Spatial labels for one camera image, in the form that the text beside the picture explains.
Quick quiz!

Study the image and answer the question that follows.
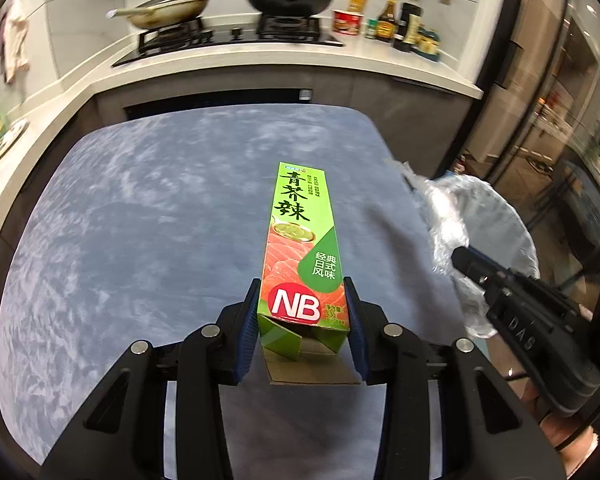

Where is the brown sauce bottle yellow cap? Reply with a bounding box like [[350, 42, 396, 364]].
[[376, 0, 400, 43]]

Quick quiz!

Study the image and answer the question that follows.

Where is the grey-blue tablecloth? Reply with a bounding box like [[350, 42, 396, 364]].
[[0, 102, 486, 480]]

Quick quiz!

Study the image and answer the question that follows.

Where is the teal container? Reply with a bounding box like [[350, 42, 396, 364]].
[[415, 27, 442, 62]]

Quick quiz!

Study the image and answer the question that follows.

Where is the glass sliding door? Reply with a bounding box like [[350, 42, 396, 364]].
[[475, 0, 600, 311]]

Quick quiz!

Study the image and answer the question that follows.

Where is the dark sauce bottle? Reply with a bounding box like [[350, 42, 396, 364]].
[[394, 2, 423, 53]]

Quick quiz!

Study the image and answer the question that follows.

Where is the white plate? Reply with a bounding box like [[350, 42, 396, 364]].
[[0, 119, 28, 166]]

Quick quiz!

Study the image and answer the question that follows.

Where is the person's right hand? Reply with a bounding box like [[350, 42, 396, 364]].
[[505, 370, 600, 467]]

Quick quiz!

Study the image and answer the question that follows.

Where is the kitchen counter cabinet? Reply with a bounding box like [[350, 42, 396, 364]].
[[0, 25, 483, 201]]

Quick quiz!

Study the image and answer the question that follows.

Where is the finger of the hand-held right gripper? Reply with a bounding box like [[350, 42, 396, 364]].
[[452, 246, 511, 303]]

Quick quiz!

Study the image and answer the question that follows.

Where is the green cardboard box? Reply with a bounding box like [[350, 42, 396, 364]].
[[256, 161, 353, 387]]

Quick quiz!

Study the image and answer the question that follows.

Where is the black gas stove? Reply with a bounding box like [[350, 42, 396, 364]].
[[111, 14, 346, 68]]

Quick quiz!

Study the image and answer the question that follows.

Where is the trash bin with white liner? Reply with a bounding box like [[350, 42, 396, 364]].
[[395, 160, 540, 338]]

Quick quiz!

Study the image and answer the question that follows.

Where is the golden pan with lid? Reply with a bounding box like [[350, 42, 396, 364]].
[[105, 0, 213, 31]]

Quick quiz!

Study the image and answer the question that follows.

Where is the pink hanging cloth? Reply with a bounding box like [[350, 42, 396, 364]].
[[0, 0, 32, 85]]

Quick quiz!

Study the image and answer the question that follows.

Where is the red instant noodle cup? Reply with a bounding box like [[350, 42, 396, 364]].
[[331, 8, 365, 37]]

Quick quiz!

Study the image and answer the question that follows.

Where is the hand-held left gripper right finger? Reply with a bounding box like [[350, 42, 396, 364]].
[[344, 276, 566, 480]]

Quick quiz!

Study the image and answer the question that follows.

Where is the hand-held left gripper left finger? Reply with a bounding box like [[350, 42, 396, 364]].
[[39, 277, 262, 480]]

